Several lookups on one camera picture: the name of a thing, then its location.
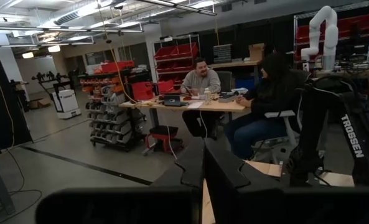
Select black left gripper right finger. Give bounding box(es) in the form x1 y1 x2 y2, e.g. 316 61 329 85
204 139 284 224

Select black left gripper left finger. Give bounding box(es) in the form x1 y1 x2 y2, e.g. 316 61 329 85
151 139 206 224

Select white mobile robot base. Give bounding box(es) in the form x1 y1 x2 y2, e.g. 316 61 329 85
52 89 82 120

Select red and black cart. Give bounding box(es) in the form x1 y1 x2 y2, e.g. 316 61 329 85
144 125 185 156

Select wooden top work desk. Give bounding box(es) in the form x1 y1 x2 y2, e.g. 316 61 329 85
118 93 247 156

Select black device with logo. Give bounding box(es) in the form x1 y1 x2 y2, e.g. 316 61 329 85
163 93 182 108

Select clear plastic bottle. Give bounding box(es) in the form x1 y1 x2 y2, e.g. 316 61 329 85
203 87 212 106

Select grey desktop device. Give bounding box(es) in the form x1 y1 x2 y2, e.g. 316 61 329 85
218 92 240 103

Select grey office chair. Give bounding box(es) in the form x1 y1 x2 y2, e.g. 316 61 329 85
251 68 311 156

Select person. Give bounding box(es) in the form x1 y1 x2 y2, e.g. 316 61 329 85
223 52 301 160
180 57 222 139

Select wheeled rack with grey bins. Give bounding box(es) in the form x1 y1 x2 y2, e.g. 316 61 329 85
85 68 147 152

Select red storage box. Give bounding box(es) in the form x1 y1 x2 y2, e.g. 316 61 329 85
130 81 154 101

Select blue storage bin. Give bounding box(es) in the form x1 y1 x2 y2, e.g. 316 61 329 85
235 77 255 91

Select wooden workbench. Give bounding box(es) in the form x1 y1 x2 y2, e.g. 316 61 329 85
314 67 369 79
208 59 263 70

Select metal shelf with red bins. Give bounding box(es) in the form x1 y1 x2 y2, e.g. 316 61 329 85
292 12 369 63
152 34 201 94

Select small parts drawer cabinet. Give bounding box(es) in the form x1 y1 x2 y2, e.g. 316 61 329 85
212 44 233 64

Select flat cardboard box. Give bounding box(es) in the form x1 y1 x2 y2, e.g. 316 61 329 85
28 98 52 110

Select black partition panel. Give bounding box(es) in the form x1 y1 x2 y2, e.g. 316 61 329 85
0 55 33 154

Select long white cable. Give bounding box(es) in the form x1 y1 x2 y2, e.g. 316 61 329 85
166 126 179 161

